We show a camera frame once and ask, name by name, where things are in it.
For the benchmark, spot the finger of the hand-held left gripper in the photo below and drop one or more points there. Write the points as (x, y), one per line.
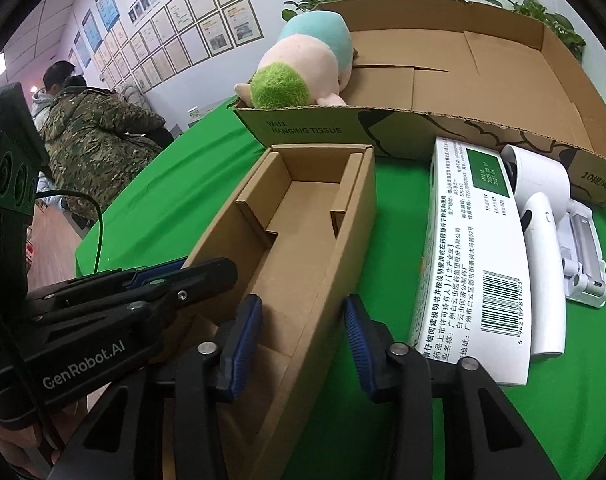
(193, 280)
(108, 276)

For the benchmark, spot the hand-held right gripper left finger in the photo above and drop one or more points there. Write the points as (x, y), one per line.
(248, 330)

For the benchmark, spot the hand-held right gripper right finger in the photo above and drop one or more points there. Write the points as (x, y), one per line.
(358, 345)

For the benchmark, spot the small kraft cardboard box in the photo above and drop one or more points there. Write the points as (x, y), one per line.
(303, 240)

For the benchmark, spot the white green medicine box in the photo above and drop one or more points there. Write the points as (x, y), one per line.
(483, 240)

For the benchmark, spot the white lint roller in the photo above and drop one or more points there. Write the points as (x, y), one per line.
(538, 180)

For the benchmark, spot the white folding phone stand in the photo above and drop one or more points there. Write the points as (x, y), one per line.
(583, 240)

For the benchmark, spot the large shallow cardboard box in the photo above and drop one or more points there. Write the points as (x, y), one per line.
(433, 85)

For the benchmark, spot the small white green box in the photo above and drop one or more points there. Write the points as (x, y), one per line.
(194, 113)

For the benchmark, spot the pastel plush toy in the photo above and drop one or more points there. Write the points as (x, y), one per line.
(303, 60)

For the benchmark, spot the blue wall poster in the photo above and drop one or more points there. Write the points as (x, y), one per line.
(82, 50)
(92, 30)
(107, 5)

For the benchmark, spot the wall of framed certificates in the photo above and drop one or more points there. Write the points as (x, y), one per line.
(208, 15)

